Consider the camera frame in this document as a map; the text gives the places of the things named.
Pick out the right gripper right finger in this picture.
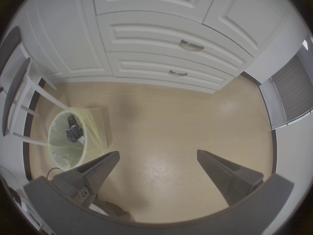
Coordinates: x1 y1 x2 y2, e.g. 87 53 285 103
197 149 265 207

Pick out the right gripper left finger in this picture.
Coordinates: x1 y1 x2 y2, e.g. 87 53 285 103
52 151 121 209

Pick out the yellow plastic bag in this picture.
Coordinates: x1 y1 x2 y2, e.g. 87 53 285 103
48 107 108 172

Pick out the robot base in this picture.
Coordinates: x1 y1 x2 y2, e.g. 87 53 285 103
0 166 135 232

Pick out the white trash bin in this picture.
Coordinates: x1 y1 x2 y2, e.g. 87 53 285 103
48 110 89 172

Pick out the grey curtain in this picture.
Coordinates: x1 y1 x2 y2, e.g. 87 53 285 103
270 55 313 125

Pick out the white chair dark grey seat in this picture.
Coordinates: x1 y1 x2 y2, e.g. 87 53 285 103
0 26 70 147

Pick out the white wardrobe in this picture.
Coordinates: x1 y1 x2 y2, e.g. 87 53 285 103
24 0 291 94

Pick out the black cable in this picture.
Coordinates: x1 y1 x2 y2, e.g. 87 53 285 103
46 167 63 179

